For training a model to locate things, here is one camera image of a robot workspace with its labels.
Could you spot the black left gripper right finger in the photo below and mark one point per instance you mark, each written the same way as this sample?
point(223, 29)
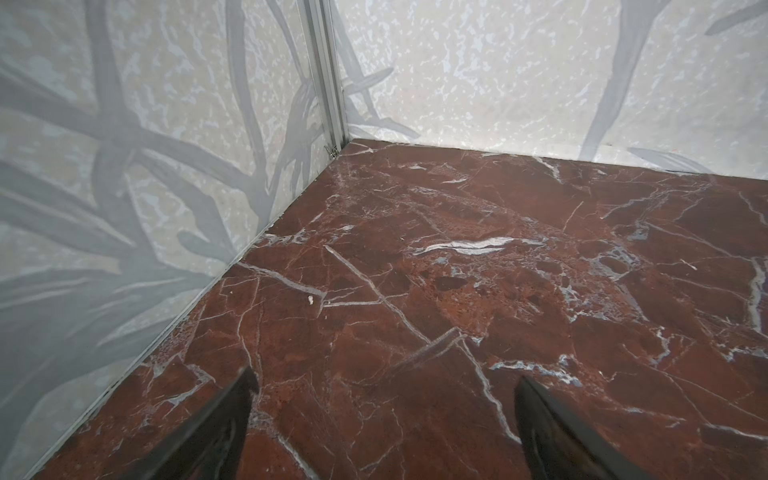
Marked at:
point(558, 444)

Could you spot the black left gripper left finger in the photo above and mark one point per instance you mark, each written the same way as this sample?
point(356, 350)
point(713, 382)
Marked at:
point(209, 444)

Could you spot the aluminium cage frame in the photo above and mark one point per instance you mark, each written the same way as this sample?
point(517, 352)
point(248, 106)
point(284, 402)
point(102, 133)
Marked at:
point(320, 37)

